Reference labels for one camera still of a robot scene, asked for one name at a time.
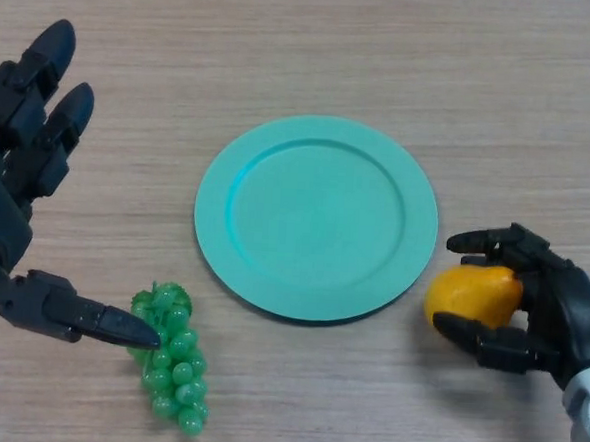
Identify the green round plate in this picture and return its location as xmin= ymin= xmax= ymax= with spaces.
xmin=187 ymin=107 xmax=446 ymax=335

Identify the green grape bunch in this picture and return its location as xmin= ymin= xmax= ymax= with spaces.
xmin=122 ymin=278 xmax=218 ymax=440

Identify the yellow pear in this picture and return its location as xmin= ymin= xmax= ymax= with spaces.
xmin=421 ymin=260 xmax=527 ymax=339

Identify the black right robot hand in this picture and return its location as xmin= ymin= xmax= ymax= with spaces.
xmin=429 ymin=218 xmax=590 ymax=393

